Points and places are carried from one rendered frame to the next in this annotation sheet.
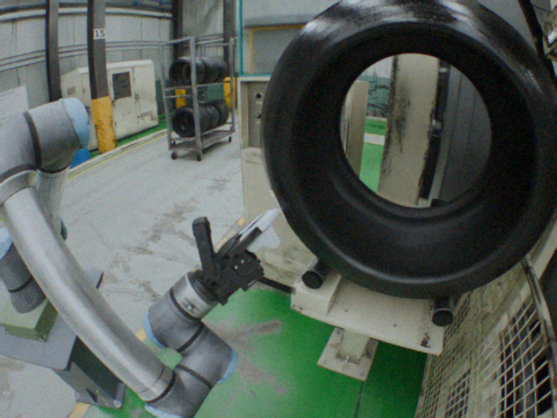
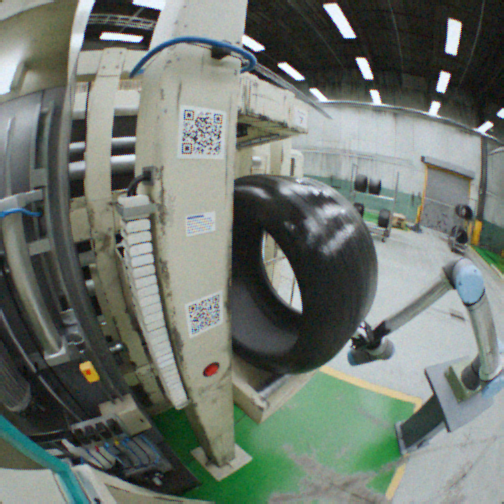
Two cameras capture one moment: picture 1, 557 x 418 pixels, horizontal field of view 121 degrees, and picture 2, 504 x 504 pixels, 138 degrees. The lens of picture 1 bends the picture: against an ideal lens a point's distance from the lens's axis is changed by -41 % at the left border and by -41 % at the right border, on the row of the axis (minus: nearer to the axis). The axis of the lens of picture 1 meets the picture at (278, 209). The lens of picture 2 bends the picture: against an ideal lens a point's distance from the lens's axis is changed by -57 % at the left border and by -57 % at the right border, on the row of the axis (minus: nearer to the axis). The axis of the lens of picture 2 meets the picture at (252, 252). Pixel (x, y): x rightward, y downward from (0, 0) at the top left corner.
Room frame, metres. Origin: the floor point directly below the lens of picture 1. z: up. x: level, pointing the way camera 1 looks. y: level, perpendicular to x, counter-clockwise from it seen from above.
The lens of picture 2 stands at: (1.01, -0.16, 1.46)
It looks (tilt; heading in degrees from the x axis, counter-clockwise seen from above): 21 degrees down; 196
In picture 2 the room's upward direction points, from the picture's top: 3 degrees clockwise
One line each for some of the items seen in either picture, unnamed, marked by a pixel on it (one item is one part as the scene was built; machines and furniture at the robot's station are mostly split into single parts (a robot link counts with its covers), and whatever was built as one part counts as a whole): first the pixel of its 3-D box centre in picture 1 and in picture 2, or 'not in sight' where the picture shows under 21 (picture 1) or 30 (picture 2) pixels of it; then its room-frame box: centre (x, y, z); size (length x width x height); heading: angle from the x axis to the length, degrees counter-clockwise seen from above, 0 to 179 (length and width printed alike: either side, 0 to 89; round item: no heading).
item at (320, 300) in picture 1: (335, 256); (288, 379); (0.54, -0.15, 0.83); 0.36 x 0.09 x 0.06; 152
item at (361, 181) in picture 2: not in sight; (372, 202); (-5.07, 1.36, 0.96); 1.33 x 0.64 x 1.92; 68
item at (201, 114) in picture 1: (201, 95); not in sight; (4.46, 1.30, 0.96); 1.36 x 0.71 x 1.92; 160
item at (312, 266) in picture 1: (337, 237); (292, 367); (0.54, -0.15, 0.90); 0.35 x 0.05 x 0.05; 152
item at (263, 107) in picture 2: not in sight; (238, 106); (0.22, -0.48, 1.71); 0.61 x 0.25 x 0.15; 152
